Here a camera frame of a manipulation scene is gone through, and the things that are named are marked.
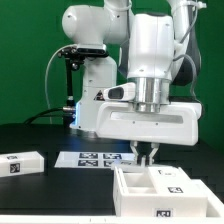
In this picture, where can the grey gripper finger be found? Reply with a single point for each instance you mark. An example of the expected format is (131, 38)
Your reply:
(154, 149)
(138, 155)

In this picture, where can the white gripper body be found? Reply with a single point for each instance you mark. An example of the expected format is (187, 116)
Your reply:
(176, 123)

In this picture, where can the white cabinet door panel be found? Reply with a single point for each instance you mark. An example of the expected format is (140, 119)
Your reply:
(128, 167)
(167, 180)

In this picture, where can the white cabinet body box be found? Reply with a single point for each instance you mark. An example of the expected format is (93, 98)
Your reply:
(133, 198)

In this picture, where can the white cabinet top block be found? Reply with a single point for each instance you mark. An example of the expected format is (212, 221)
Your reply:
(21, 163)

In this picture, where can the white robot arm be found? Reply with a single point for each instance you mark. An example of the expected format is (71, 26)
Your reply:
(130, 62)

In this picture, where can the white marker sheet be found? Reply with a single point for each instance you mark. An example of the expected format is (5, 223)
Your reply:
(100, 160)

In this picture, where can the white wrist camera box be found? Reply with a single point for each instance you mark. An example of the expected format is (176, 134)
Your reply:
(124, 92)

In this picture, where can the white corner guide rail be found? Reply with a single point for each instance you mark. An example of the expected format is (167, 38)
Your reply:
(215, 208)

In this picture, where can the black camera on stand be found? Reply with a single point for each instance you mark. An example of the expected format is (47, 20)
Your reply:
(74, 57)

